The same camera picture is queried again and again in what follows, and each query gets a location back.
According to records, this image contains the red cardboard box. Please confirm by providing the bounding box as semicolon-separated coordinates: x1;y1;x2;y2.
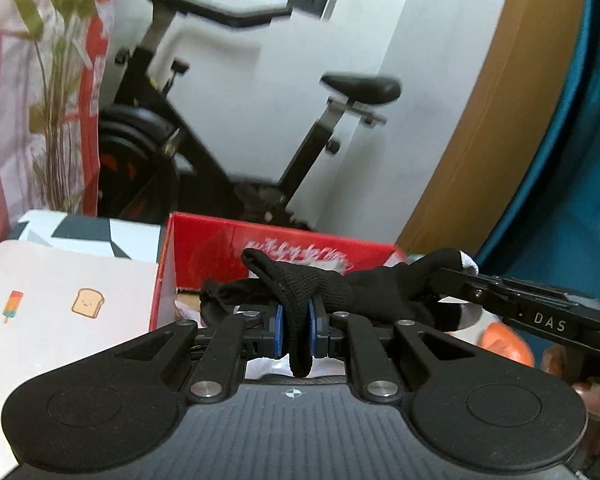
149;211;411;331

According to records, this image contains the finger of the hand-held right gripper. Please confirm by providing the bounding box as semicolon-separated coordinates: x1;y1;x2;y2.
427;266;520;324

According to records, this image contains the pink bamboo print curtain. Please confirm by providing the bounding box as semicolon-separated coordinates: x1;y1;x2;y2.
0;0;131;241

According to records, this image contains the person's right hand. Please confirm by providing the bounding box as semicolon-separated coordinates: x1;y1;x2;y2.
572;380;600;426

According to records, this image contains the black knit glove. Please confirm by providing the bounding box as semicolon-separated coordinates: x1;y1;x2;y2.
241;247;482;378

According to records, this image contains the black exercise bike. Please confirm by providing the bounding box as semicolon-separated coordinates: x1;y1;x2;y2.
97;0;403;233

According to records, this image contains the wooden door frame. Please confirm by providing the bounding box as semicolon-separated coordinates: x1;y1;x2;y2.
395;0;588;261

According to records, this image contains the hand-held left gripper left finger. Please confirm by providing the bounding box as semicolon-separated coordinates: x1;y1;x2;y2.
94;304;286;403

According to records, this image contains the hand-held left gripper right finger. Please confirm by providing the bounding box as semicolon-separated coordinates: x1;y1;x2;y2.
306;300;506;403

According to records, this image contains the white cartoon print mat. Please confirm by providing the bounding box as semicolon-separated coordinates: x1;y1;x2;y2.
0;240;163;466

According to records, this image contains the geometric pattern tablecloth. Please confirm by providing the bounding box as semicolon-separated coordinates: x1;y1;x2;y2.
7;209;163;263

